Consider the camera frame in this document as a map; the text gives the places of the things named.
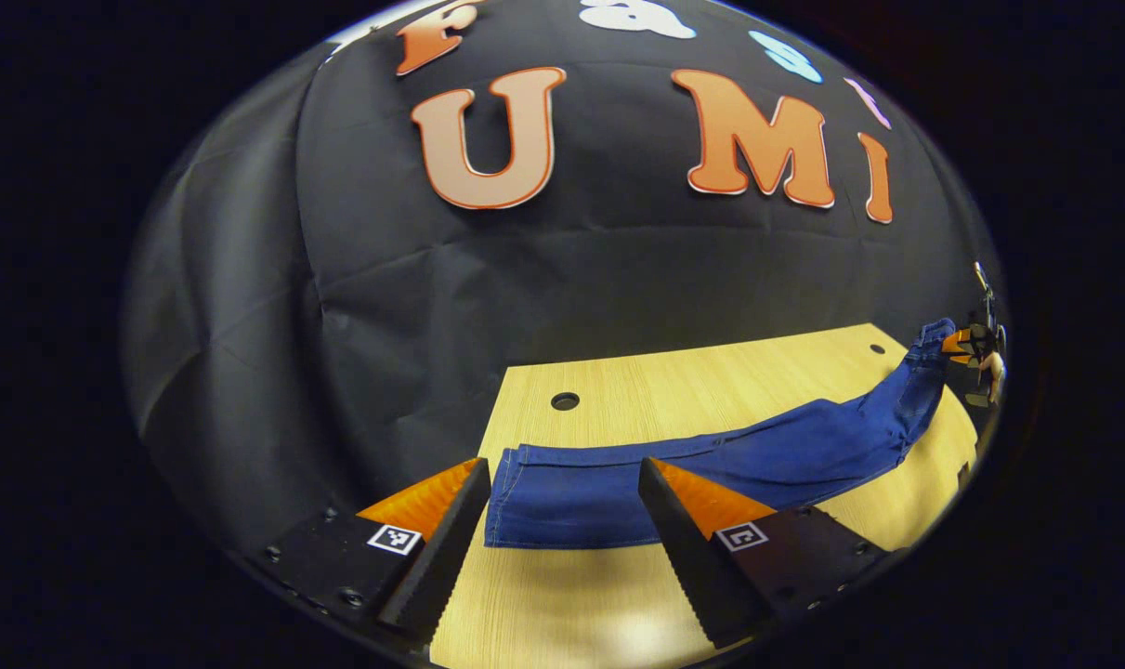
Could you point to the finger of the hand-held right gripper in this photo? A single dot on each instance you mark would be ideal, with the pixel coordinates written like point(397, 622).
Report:
point(956, 346)

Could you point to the black backdrop cloth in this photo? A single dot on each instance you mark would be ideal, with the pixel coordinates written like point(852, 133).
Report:
point(385, 307)

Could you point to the blue denim jeans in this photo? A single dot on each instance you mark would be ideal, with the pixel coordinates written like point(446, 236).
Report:
point(785, 455)

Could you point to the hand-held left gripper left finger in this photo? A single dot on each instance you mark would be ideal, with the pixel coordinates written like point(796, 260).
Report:
point(441, 548)

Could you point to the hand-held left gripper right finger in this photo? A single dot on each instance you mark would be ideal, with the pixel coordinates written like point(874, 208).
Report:
point(687, 548)

